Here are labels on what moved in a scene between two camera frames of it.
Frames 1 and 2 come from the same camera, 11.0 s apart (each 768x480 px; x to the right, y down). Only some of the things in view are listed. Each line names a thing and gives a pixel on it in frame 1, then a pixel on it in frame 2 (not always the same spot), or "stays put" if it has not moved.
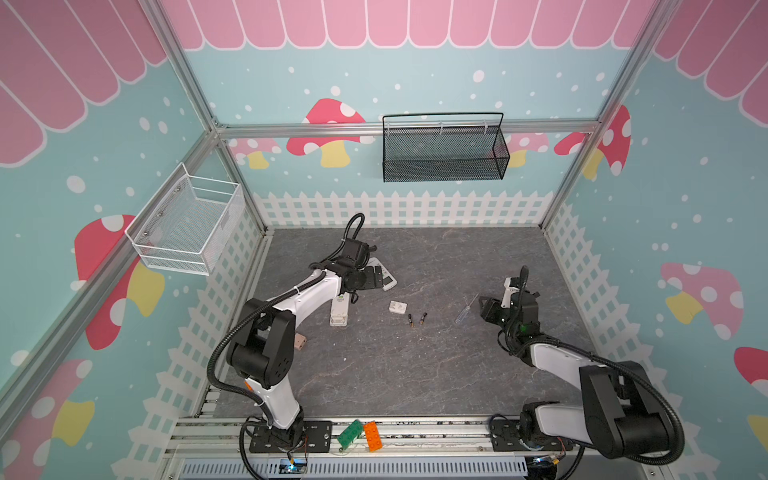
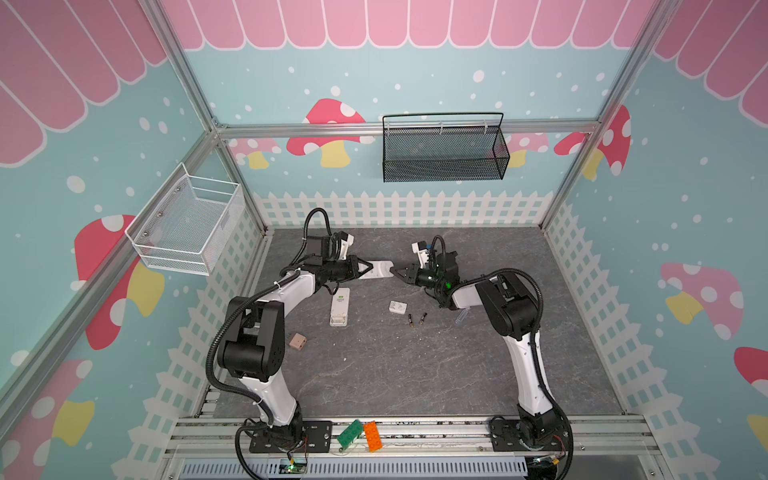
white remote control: [339, 310] stays put
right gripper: [492, 308] to [417, 275]
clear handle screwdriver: [465, 311] stays put
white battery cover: [397, 307] stays put
